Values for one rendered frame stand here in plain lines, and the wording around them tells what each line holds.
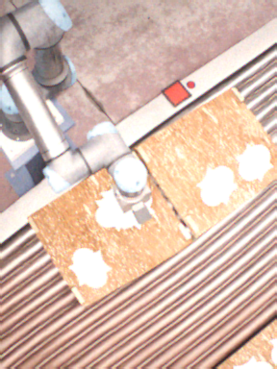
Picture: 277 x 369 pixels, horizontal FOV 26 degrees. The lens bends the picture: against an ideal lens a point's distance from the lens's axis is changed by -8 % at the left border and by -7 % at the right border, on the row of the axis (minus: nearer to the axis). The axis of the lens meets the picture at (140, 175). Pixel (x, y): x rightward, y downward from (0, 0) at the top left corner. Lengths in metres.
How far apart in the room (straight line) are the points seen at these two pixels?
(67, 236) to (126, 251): 0.19
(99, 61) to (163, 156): 1.26
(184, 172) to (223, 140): 0.17
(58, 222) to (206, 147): 0.53
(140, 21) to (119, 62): 0.29
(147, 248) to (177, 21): 1.66
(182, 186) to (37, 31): 0.75
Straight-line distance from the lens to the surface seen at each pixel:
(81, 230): 1.95
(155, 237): 1.93
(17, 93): 1.53
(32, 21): 1.53
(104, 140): 1.56
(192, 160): 2.00
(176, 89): 2.08
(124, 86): 3.10
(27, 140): 2.08
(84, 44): 3.22
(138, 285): 1.93
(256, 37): 2.24
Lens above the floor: 2.84
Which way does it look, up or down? 75 degrees down
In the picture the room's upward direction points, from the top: 1 degrees clockwise
